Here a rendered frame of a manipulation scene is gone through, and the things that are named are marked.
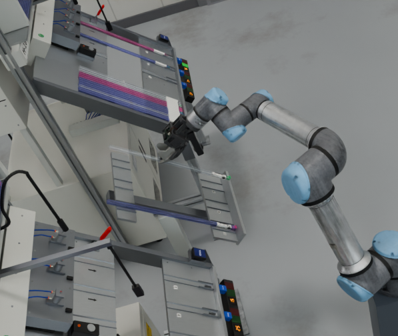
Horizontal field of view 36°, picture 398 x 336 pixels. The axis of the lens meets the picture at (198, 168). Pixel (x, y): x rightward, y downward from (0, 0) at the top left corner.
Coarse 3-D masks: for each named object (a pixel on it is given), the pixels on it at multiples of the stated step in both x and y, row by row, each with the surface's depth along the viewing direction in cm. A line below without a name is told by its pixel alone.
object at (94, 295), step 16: (80, 240) 197; (80, 256) 192; (96, 256) 196; (112, 256) 199; (80, 272) 188; (96, 272) 191; (112, 272) 195; (80, 288) 184; (96, 288) 187; (112, 288) 190; (80, 304) 180; (96, 304) 183; (112, 304) 186; (80, 320) 176; (96, 320) 179; (112, 320) 181
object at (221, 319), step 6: (210, 270) 217; (216, 276) 213; (216, 282) 211; (216, 288) 209; (216, 294) 208; (216, 300) 207; (216, 306) 206; (222, 306) 204; (222, 312) 202; (222, 318) 201; (222, 324) 199; (222, 330) 198
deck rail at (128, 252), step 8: (88, 240) 198; (112, 240) 203; (120, 248) 203; (128, 248) 204; (136, 248) 205; (144, 248) 207; (120, 256) 206; (128, 256) 207; (136, 256) 207; (144, 256) 208; (152, 256) 208; (160, 256) 209; (168, 256) 210; (176, 256) 212; (152, 264) 211; (160, 264) 212; (192, 264) 214; (208, 264) 217
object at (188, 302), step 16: (176, 272) 208; (192, 272) 212; (208, 272) 216; (176, 288) 203; (192, 288) 207; (208, 288) 209; (176, 304) 198; (192, 304) 202; (208, 304) 205; (176, 320) 193; (192, 320) 197; (208, 320) 200
